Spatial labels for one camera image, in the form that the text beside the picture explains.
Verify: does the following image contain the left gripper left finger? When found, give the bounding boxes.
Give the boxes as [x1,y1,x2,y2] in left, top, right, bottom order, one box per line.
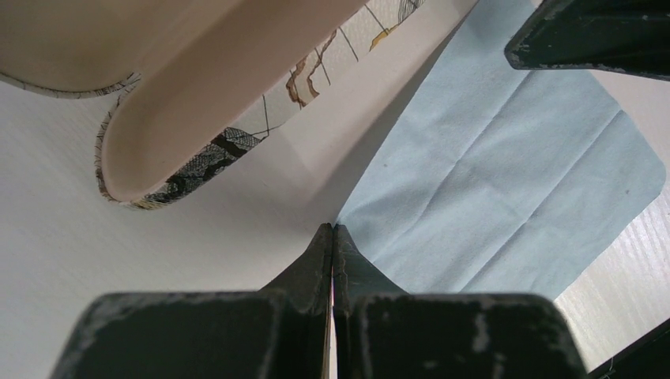
[51,223,333,378]

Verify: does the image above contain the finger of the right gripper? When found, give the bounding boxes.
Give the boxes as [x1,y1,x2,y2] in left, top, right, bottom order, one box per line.
[504,0,669,81]

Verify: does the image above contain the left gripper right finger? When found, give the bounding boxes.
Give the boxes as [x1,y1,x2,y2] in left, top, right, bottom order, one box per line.
[333,225,587,378]

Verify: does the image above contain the light blue cloth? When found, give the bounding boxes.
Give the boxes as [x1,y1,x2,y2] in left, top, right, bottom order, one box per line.
[338,1,666,299]

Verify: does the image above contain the patterned glasses case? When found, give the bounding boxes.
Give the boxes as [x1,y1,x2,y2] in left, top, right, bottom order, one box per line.
[1,1,421,210]

